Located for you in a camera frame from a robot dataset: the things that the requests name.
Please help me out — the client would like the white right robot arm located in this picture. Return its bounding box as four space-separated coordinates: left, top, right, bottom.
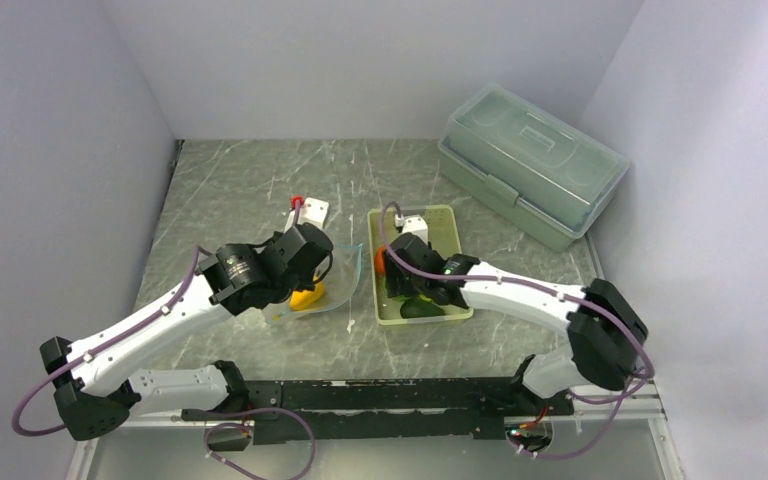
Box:
385 233 653 415

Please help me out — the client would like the pale green perforated basket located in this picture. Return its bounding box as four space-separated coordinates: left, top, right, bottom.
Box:
367 205 474 327

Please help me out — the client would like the yellow bell pepper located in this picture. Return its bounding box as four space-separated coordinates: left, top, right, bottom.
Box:
289 282 326 311

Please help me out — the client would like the clear zip top bag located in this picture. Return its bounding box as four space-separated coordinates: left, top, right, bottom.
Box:
262 244 363 323

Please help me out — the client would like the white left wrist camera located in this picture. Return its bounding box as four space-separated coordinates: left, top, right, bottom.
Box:
283 196 330 232

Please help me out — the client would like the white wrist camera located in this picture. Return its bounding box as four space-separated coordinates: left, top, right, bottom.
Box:
283 196 330 232
394 213 429 244

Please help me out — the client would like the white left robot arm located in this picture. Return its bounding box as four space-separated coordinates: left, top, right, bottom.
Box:
40 223 334 441

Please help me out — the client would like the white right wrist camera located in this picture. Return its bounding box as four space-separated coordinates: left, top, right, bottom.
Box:
394 213 429 244

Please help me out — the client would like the orange fruit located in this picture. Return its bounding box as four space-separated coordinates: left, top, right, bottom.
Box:
373 246 386 276

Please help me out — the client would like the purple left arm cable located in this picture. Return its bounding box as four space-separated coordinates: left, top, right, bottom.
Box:
11 198 319 480

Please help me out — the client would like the green plastic storage box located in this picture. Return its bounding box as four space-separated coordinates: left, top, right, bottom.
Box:
438 84 631 251

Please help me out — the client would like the dark green avocado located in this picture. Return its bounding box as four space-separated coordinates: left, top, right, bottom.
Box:
399 296 446 319

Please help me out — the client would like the black mounting rail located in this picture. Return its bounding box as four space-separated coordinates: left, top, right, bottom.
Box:
181 377 574 445

